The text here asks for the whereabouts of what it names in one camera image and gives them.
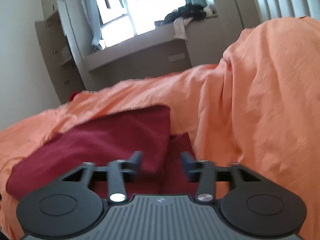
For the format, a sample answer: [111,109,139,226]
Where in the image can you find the left light blue curtain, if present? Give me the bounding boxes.
[84,0,102,51]

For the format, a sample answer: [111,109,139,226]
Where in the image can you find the red object on floor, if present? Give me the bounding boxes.
[69,92,78,102]

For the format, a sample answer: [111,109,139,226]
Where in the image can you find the open grey wardrobe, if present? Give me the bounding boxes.
[35,0,85,104]

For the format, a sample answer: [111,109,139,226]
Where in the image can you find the white cloth hanging over ledge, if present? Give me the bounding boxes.
[174,17,193,41]

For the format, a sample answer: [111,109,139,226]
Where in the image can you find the tall grey wardrobe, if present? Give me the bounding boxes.
[214,0,260,45]

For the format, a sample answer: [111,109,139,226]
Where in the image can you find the grey window seat cabinet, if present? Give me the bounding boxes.
[84,17,227,90]

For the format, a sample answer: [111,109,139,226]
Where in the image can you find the dark clothes pile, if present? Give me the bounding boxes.
[155,3,207,27]

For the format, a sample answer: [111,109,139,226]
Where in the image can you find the dark red sweater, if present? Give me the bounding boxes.
[6,105,197,199]

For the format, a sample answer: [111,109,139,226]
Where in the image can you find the orange duvet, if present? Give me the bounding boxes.
[1,17,319,239]

